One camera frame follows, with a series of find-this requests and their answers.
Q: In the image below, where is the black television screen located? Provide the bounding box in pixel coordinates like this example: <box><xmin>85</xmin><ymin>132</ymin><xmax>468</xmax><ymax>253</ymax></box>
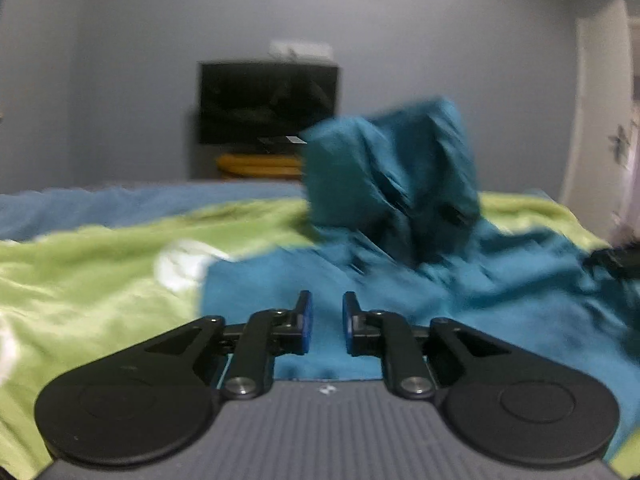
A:
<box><xmin>196</xmin><ymin>61</ymin><xmax>341</xmax><ymax>145</ymax></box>

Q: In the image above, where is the black object on bed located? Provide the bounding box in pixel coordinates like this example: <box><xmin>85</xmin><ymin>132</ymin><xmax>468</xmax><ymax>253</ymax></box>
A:
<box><xmin>584</xmin><ymin>240</ymin><xmax>640</xmax><ymax>281</ymax></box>

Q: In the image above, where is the blue bed sheet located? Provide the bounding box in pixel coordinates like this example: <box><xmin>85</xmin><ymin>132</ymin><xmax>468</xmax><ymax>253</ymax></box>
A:
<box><xmin>1</xmin><ymin>180</ymin><xmax>305</xmax><ymax>242</ymax></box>

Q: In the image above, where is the green fleece blanket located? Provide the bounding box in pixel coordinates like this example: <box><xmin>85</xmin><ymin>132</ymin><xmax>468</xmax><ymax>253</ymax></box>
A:
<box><xmin>0</xmin><ymin>190</ymin><xmax>640</xmax><ymax>480</ymax></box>

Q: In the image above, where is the orange wooden tv stand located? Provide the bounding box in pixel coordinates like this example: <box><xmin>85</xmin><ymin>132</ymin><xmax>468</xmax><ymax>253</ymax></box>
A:
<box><xmin>216</xmin><ymin>154</ymin><xmax>303</xmax><ymax>181</ymax></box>

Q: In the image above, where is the teal large garment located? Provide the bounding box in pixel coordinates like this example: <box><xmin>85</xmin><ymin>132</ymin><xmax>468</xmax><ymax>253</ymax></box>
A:
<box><xmin>201</xmin><ymin>99</ymin><xmax>639</xmax><ymax>450</ymax></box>

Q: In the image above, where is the white door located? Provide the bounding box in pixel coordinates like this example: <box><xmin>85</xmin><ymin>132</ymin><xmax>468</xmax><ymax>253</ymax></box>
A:
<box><xmin>561</xmin><ymin>0</ymin><xmax>632</xmax><ymax>238</ymax></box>

